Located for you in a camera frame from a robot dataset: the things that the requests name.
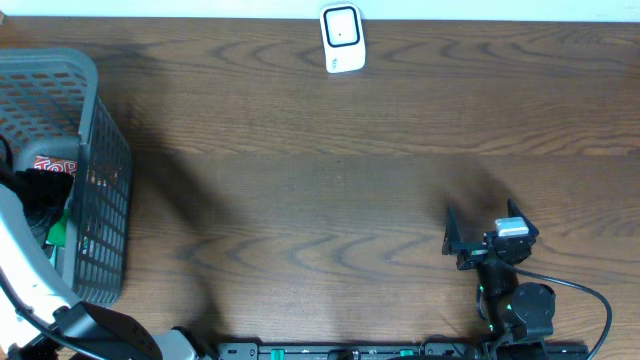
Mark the red Top chocolate bar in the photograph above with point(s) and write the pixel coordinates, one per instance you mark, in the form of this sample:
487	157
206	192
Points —
54	164

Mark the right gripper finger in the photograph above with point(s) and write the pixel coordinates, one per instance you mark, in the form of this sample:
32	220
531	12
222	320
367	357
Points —
514	211
452	242

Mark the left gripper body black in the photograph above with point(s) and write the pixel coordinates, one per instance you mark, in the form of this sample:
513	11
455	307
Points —
37	191

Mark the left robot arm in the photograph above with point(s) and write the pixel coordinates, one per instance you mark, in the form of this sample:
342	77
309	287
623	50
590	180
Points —
41	314

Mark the black mounting rail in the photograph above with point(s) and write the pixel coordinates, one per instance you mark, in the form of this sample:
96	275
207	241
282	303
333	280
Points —
438	349

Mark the grey plastic shopping basket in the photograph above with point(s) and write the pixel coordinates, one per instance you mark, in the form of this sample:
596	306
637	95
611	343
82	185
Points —
50	106

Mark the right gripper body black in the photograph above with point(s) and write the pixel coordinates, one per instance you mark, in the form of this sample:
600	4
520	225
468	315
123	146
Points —
474	254

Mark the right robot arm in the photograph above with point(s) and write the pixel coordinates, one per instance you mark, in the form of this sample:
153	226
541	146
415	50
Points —
519	315

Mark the green lid white jar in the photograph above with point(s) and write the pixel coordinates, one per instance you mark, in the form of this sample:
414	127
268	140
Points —
58	232

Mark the white barcode scanner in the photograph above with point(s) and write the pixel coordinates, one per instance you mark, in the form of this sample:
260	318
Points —
343	38

